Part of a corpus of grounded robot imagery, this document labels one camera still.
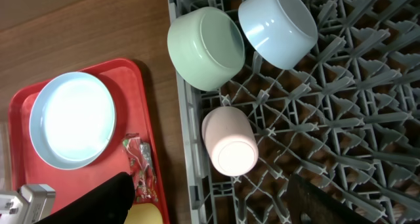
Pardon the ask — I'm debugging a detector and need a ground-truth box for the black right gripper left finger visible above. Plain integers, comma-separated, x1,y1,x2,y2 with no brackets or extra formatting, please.
37,172,135,224

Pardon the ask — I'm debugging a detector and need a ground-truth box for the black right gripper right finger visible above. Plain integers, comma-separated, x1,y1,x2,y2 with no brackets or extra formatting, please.
287,174,373,224

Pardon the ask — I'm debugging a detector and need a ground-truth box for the yellow plastic cup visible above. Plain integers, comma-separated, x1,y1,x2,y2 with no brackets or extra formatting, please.
124,203,163,224

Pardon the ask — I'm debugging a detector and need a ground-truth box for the red candy wrapper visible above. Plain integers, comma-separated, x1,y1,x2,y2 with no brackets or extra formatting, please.
122,133,159,204

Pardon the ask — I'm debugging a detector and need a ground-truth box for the light blue plate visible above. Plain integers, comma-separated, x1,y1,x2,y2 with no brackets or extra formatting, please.
28,72,116,170

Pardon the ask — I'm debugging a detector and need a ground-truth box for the pink plastic cup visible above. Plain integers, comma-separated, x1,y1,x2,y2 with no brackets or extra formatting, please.
201,106,259,177

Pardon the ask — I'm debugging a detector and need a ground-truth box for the light blue bowl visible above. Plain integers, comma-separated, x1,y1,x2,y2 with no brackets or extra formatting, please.
238,0,318,70

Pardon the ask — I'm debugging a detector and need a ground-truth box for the mint green bowl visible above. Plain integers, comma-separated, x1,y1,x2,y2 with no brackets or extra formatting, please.
167,7,245,91

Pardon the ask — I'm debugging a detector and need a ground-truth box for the grey dishwasher rack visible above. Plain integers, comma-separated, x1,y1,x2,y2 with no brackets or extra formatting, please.
177,0,419,223

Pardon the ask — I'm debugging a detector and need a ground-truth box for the red plastic tray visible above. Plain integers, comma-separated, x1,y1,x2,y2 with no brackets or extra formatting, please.
8,58,170,224

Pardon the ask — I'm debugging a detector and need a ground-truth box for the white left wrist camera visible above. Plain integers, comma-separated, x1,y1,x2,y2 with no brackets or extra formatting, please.
1,184,56,224

